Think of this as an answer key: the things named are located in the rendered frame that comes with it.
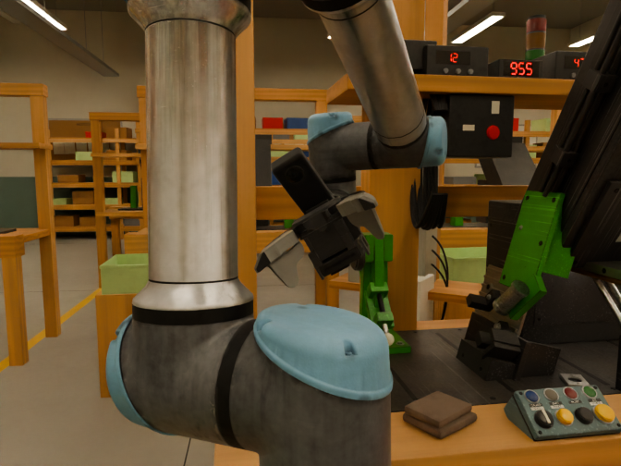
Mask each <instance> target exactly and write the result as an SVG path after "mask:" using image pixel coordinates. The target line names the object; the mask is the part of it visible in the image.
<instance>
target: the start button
mask: <svg viewBox="0 0 621 466"><path fill-rule="evenodd" d="M594 412H595V414H596V415H597V417H598V418H599V419H601V420H602V421H604V422H607V423H610V422H612V421H613V420H614V419H615V413H614V411H613V410H612V409H611V408H610V407H609V406H607V405H605V404H598V405H597V406H596V407H595V408H594Z"/></svg>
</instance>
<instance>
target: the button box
mask: <svg viewBox="0 0 621 466"><path fill-rule="evenodd" d="M585 386H587V385H585ZM585 386H565V387H554V388H542V389H527V390H519V391H516V392H515V393H514V395H512V397H511V399H510V400H509V401H508V402H507V403H506V405H505V407H504V411H505V414H506V417H507V418H508V420H510V421H511V422H512V423H513V424H514V425H515V426H517V427H518V428H519V429H520V430H521V431H522V432H523V433H524V434H526V435H527V436H528V437H529V438H530V439H532V440H533V441H534V442H535V441H544V440H555V439H564V438H573V437H583V436H593V435H611V434H620V432H621V423H620V422H619V421H618V419H617V418H616V416H615V419H614V420H613V421H612V422H610V423H607V422H604V421H602V420H601V419H599V418H598V417H597V415H596V414H595V412H594V408H595V407H596V406H597V405H598V404H605V405H607V406H609V404H608V403H607V401H606V400H605V398H604V396H603V394H602V393H601V391H600V389H599V388H598V387H597V386H596V385H589V386H590V387H592V388H593V389H594V390H595V392H596V396H595V397H590V396H588V395H587V394H586V393H585V392H584V390H583V388H584V387H585ZM567 387H570V388H572V389H574V390H575V391H576V392H577V397H576V398H575V399H572V398H570V397H568V396H567V395H566V393H565V388H567ZM546 389H552V390H553V391H554V392H555V393H556V394H557V396H558V398H557V399H556V400H551V399H548V398H547V396H546V395H545V390H546ZM529 390H530V391H533V392H535V393H536V394H537V396H538V400H537V401H535V402H533V401H530V400H529V399H527V397H526V392H527V391H529ZM580 407H586V408H588V409H590V410H591V411H592V413H593V420H592V421H591V422H590V423H585V422H582V421H581V420H580V418H579V417H578V416H577V409H578V408H580ZM609 407H610V406H609ZM560 409H567V410H569V411H570V412H571V413H572V414H573V417H574V421H573V422H572V423H571V424H564V423H561V422H560V421H559V420H558V419H557V416H556V413H557V412H558V411H559V410H560ZM539 410H546V411H549V412H550V413H551V414H552V415H553V417H554V423H553V424H552V425H551V426H550V427H545V426H542V425H540V424H539V423H538V422H537V420H536V413H537V412H538V411H539Z"/></svg>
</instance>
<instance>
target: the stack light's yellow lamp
mask: <svg viewBox="0 0 621 466"><path fill-rule="evenodd" d="M545 40H546V33H545V32H533V33H529V34H528V35H527V36H526V50H525V53H526V52H527V51H529V50H535V49H542V50H544V51H545Z"/></svg>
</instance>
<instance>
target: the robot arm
mask: <svg viewBox="0 0 621 466"><path fill-rule="evenodd" d="M124 1H125V2H126V3H127V4H128V13H129V15H130V16H131V17H132V18H133V19H134V20H135V21H136V22H137V23H138V24H139V25H140V26H141V27H142V28H143V30H144V31H145V78H146V138H147V198H148V259H149V280H148V282H147V284H146V286H145V287H144V288H143V289H142V290H141V291H140V292H139V293H138V294H137V295H136V296H135V297H134V298H133V300H132V315H130V316H129V317H128V318H126V319H125V320H124V321H123V322H122V323H121V325H120V326H119V327H118V329H117V330H116V335H117V338H116V340H112V341H111V342H110V345H109V349H108V352H107V357H106V367H105V370H106V382H107V386H108V390H109V393H110V396H111V398H112V400H113V402H114V403H115V405H116V407H117V408H118V410H119V411H120V412H121V413H122V414H123V415H124V416H125V417H126V418H127V419H129V420H130V421H131V422H133V423H135V424H138V425H141V426H144V427H148V428H150V429H151V430H153V431H154V432H156V433H159V434H162V435H181V436H185V437H189V438H194V439H198V440H202V441H206V442H211V443H215V444H219V445H224V446H228V447H232V448H240V449H245V450H248V451H253V452H256V453H258V454H259V464H260V466H391V391H392V389H393V376H392V373H391V370H390V359H389V345H388V341H387V338H386V335H385V334H384V331H383V330H382V329H381V328H380V327H379V326H378V325H377V324H376V323H374V322H372V321H371V320H370V319H368V318H366V317H364V316H362V315H360V314H358V313H353V312H351V311H347V310H344V309H340V308H336V307H331V306H325V305H319V304H306V305H301V304H297V303H288V304H279V305H275V306H271V307H268V308H266V309H264V310H262V311H261V312H260V313H259V314H258V316H257V319H254V316H253V294H252V293H251V292H250V291H249V290H248V289H247V288H246V287H245V286H244V285H243V284H242V283H241V282H240V281H239V279H238V271H237V70H236V38H237V37H238V35H239V34H240V33H241V32H243V31H244V30H245V29H246V28H247V27H248V26H249V25H250V21H251V0H124ZM301 1H302V3H303V4H304V6H305V7H306V8H308V9H309V10H311V11H313V12H316V13H319V15H320V17H321V19H322V21H323V24H324V26H325V28H326V29H327V32H328V34H329V36H330V38H331V40H332V42H333V44H334V46H335V50H336V51H337V53H338V55H339V57H340V59H341V61H342V63H343V65H344V68H345V70H346V72H347V74H348V76H349V78H350V80H351V82H352V85H353V87H354V89H355V91H356V93H357V95H358V97H359V99H360V102H361V104H362V106H363V108H364V110H365V112H366V114H367V116H368V118H369V120H370V122H357V123H354V120H353V118H352V115H351V113H349V112H333V113H321V114H315V115H312V116H310V117H309V119H308V141H307V145H308V148H309V159H310V161H309V159H308V158H307V157H306V155H305V154H304V152H302V150H301V149H300V148H299V147H297V148H295V149H293V150H292V151H290V152H288V153H286V154H285V155H283V156H281V157H280V158H278V159H277V160H275V161H273V162H272V163H271V169H272V172H273V174H274V176H275V177H276V178H277V180H278V181H279V182H280V184H281V185H282V186H283V187H284V189H285V190H286V192H287V193H288V194H289V196H290V197H291V198H292V199H293V201H294V202H295V203H296V205H297V206H298V207H299V209H300V210H301V211H302V213H303V214H304V215H303V216H302V217H301V218H299V219H298V220H296V221H295V222H294V223H293V224H292V227H291V228H289V229H288V230H286V231H285V232H284V233H282V234H281V235H279V236H278V237H277V238H275V239H274V240H273V241H271V242H270V243H269V244H268V245H267V246H266V247H265V248H264V249H263V250H262V251H261V253H260V254H259V257H258V260H257V262H256V264H255V267H254V270H255V271H256V273H260V271H261V270H262V269H264V268H265V267H266V266H268V267H269V268H270V269H271V270H272V271H273V272H274V273H275V274H276V275H277V276H278V277H279V278H280V279H281V281H282V282H283V283H284V284H285V285H286V286H287V287H289V288H294V287H295V286H296V285H297V284H298V270H297V263H298V261H299V260H300V259H301V258H302V257H303V256H304V248H303V245H302V244H301V242H300V241H299V240H298V239H300V240H303V239H304V241H305V242H306V244H307V246H308V247H309V249H310V253H309V254H308V256H309V257H310V260H311V261H312V263H313V266H314V268H315V269H316V271H317V273H318V274H319V276H320V278H321V279H322V280H324V278H325V277H326V276H329V275H330V274H331V276H332V275H334V274H336V273H338V272H340V271H342V270H343V269H345V268H347V267H349V266H350V264H352V263H354V261H356V260H358V259H359V258H361V256H362V250H365V252H366V253H367V254H368V255H370V245H369V243H368V241H367V240H366V239H365V237H364V236H363V234H362V232H361V230H360V229H359V227H366V228H367V229H368V230H369V231H370V232H371V233H372V234H373V236H374V237H375V238H377V239H383V238H384V229H383V227H382V224H381V222H380V219H379V217H378V215H377V213H376V210H375V207H376V206H378V202H377V201H376V199H375V198H374V197H373V196H372V195H371V194H369V193H367V192H365V191H364V190H359V191H357V190H356V170H373V169H389V168H412V167H416V168H418V169H421V168H422V167H428V166H440V165H441V164H443V163H444V161H445V158H446V155H447V128H446V123H445V120H444V119H443V118H442V117H441V116H426V114H425V110H424V107H423V103H422V100H421V98H420V92H419V89H418V85H417V82H416V79H415V76H414V73H413V69H412V66H411V63H410V60H409V57H408V51H407V47H406V45H405V42H404V38H403V35H402V31H401V29H400V26H399V22H398V19H397V16H396V11H395V7H394V4H393V1H392V0H301ZM358 237H359V241H358V240H357V238H358ZM359 242H360V243H361V245H362V246H360V244H359ZM292 246H293V247H292ZM291 247H292V248H291ZM289 248H291V249H289ZM288 249H289V250H288ZM286 250H288V251H286Z"/></svg>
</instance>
